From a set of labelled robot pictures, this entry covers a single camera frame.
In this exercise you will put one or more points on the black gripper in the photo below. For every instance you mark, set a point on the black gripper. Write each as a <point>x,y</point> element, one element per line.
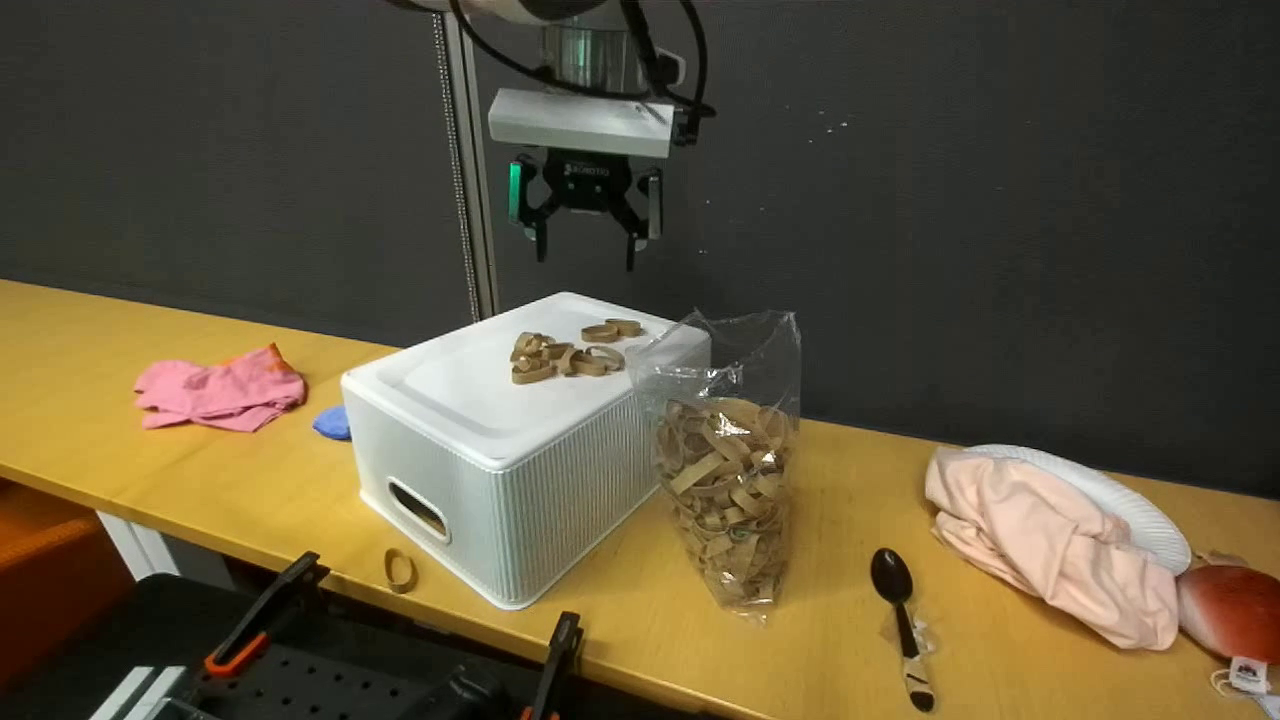
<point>586,181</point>

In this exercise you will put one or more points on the rubber band pile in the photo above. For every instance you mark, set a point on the rubber band pile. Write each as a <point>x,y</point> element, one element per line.
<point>596,352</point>

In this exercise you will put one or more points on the clear bag of rubber bands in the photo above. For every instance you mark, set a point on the clear bag of rubber bands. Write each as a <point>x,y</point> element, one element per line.
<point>720,401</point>

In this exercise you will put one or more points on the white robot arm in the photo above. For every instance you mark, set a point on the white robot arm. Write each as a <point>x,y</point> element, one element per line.
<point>588,50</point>

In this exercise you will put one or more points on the white plastic storage box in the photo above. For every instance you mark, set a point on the white plastic storage box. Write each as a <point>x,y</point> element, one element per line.
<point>514,482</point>

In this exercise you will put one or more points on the pink rubber gloves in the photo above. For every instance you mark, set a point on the pink rubber gloves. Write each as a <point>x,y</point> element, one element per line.
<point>233,397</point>

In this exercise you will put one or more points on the blue sponge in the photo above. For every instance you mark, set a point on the blue sponge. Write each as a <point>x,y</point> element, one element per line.
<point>335,426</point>

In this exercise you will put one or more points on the black orange clamp far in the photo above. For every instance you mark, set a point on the black orange clamp far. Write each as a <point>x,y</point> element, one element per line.
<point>559,666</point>

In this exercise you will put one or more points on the black orange clamp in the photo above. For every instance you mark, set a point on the black orange clamp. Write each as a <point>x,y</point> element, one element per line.
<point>267,617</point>
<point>559,666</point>

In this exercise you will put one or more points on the black plastic spoon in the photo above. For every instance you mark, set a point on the black plastic spoon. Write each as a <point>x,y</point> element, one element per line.
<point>893,585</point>

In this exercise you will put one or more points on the black orange clamp near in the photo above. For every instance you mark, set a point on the black orange clamp near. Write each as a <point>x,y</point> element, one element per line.
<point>267,617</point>

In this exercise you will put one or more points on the peach cloth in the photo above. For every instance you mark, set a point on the peach cloth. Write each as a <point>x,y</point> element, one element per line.
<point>1059,544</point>

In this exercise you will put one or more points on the white plate under cloth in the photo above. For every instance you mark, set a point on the white plate under cloth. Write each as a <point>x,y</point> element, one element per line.
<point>1148,529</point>

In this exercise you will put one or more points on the red round object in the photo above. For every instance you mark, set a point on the red round object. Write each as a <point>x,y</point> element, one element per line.
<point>1235,610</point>

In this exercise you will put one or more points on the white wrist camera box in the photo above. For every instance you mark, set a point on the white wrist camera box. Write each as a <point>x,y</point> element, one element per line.
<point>580,123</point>

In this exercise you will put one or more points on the metal slotted rail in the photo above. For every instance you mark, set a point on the metal slotted rail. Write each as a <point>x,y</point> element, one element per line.
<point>470,163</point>

